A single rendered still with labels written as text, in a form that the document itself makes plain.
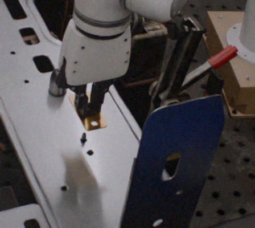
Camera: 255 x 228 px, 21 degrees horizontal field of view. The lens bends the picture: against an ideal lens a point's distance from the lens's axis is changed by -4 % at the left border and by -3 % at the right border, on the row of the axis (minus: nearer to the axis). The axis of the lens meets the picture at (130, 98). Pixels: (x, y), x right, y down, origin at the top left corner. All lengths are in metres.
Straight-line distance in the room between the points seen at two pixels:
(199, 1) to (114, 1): 1.17
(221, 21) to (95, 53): 0.90
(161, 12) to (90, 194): 0.34
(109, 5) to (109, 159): 0.31
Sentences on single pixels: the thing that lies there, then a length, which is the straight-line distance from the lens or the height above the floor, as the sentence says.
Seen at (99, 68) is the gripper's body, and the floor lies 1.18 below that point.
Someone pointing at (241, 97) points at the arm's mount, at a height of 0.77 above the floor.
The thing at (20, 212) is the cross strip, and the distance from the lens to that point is 1.09.
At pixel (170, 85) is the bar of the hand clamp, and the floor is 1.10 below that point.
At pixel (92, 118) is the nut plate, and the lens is 1.14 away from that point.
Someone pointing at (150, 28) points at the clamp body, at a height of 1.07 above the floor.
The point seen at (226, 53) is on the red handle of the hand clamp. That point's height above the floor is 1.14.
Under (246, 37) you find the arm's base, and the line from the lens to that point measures 1.78.
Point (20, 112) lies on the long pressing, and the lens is 1.24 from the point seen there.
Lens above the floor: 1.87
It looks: 42 degrees down
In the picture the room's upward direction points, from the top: 11 degrees clockwise
